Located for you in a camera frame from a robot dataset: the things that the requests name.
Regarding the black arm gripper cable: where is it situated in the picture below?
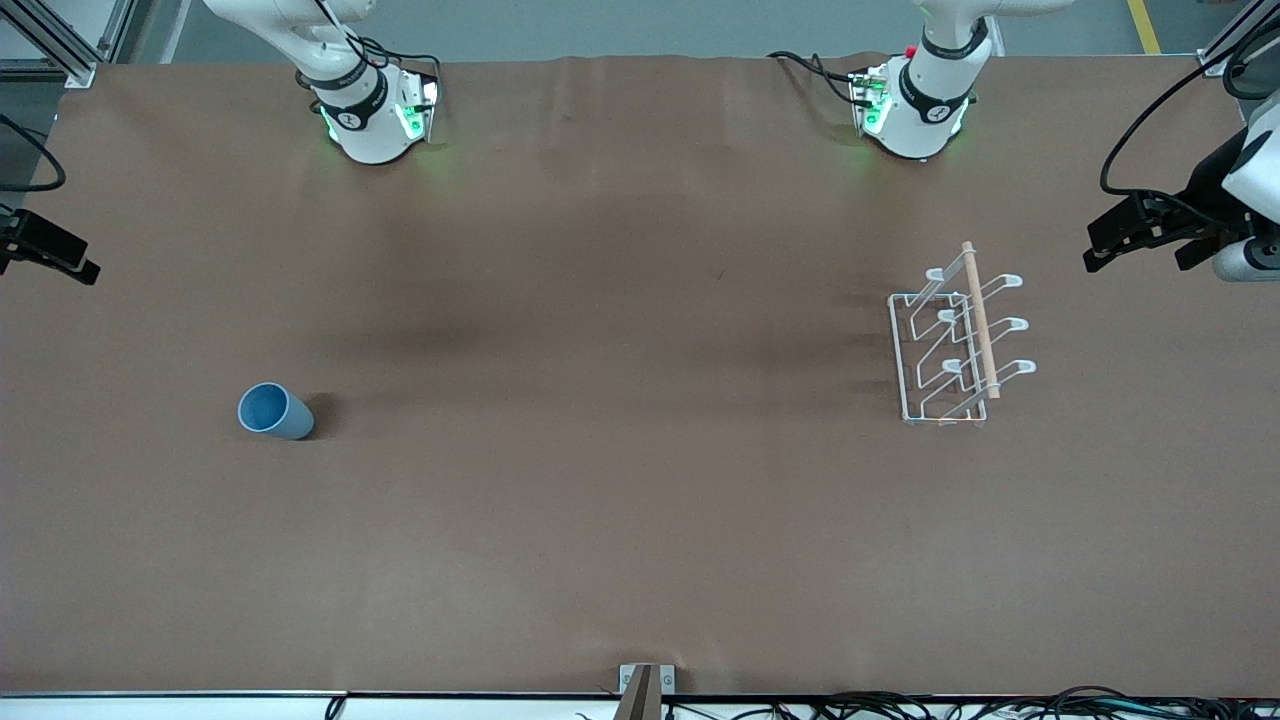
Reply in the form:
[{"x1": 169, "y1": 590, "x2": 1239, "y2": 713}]
[
  {"x1": 0, "y1": 113, "x2": 68, "y2": 193},
  {"x1": 1099, "y1": 38, "x2": 1280, "y2": 209}
]

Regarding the brown table cover sheet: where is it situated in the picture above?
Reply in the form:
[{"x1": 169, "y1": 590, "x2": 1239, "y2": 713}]
[{"x1": 0, "y1": 52, "x2": 1280, "y2": 698}]

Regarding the black right arm base cable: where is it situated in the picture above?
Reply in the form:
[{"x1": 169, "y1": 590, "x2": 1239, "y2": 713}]
[{"x1": 355, "y1": 35, "x2": 444, "y2": 87}]

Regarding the blue plastic cup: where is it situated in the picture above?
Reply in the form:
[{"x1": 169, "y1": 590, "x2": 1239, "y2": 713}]
[{"x1": 237, "y1": 382, "x2": 316, "y2": 442}]

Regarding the black left arm gripper cable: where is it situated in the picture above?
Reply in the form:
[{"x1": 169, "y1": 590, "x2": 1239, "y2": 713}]
[{"x1": 1099, "y1": 38, "x2": 1280, "y2": 209}]

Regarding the black left arm base cable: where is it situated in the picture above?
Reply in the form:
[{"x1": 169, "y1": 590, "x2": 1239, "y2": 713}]
[{"x1": 767, "y1": 49, "x2": 864, "y2": 107}]

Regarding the black arm base cable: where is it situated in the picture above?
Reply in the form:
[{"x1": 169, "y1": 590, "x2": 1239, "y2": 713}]
[
  {"x1": 355, "y1": 35, "x2": 444, "y2": 87},
  {"x1": 767, "y1": 49, "x2": 864, "y2": 107}
]

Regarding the black right arm gripper cable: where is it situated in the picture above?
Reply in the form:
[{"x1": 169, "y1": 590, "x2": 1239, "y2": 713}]
[{"x1": 0, "y1": 113, "x2": 68, "y2": 193}]

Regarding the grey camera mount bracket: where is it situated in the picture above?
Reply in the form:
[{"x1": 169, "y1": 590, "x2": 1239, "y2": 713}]
[{"x1": 614, "y1": 664, "x2": 677, "y2": 720}]

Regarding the aluminium frame profile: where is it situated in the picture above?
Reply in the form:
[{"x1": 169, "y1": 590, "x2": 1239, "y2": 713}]
[
  {"x1": 1197, "y1": 0, "x2": 1280, "y2": 80},
  {"x1": 0, "y1": 0, "x2": 138, "y2": 90}
]

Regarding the white wire cup holder rack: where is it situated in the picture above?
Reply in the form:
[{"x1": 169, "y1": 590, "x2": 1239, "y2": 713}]
[{"x1": 887, "y1": 241, "x2": 1038, "y2": 428}]

